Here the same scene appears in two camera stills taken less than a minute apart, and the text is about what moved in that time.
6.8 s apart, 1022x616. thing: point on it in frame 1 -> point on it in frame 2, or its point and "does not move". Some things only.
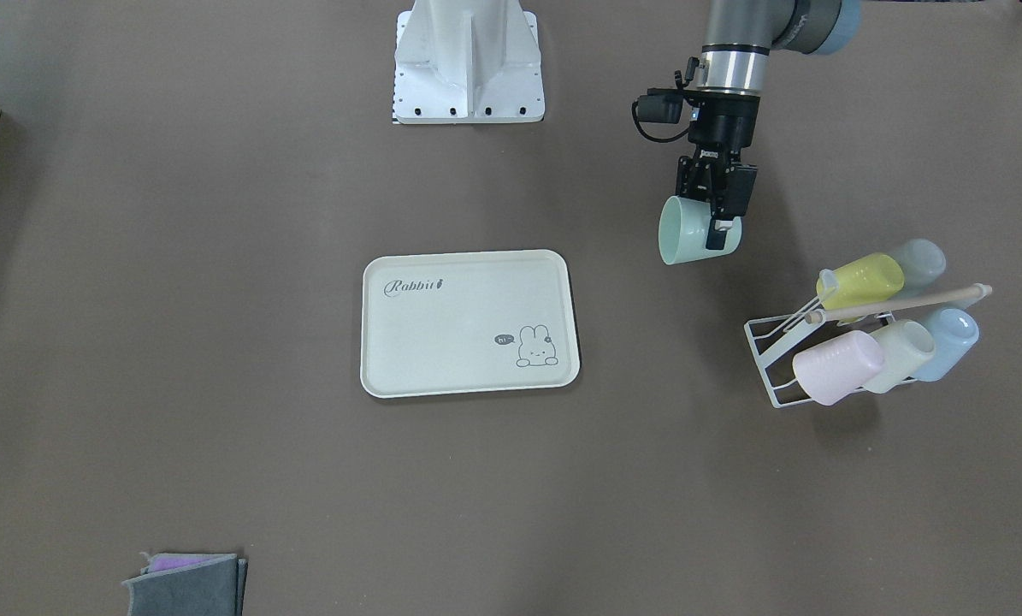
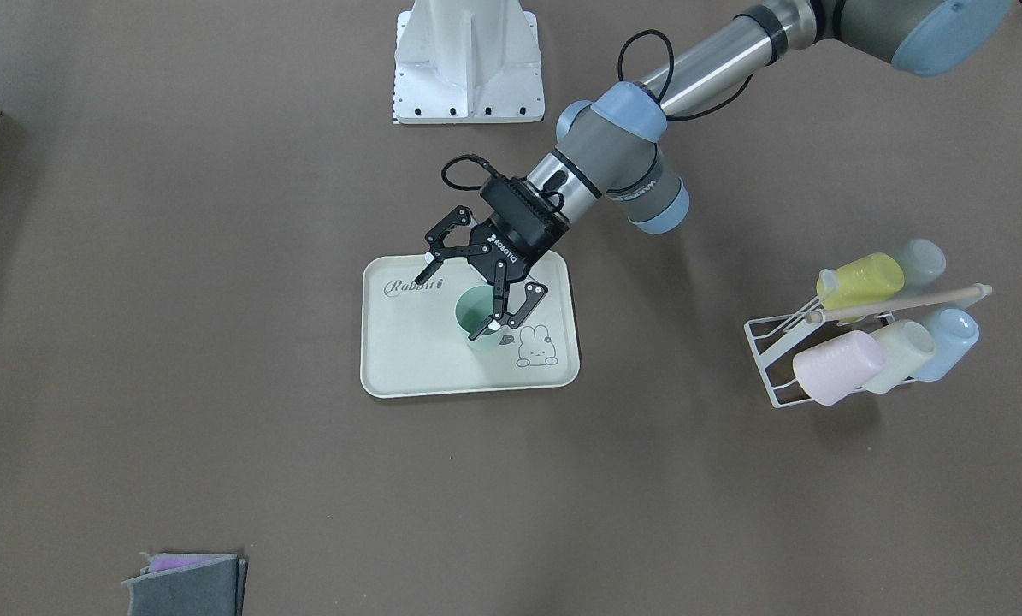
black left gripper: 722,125 -> 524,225
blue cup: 955,334 does not move
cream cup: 906,346 does not move
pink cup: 833,369 does not move
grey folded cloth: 189,584 does not move
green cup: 683,230 -> 473,307
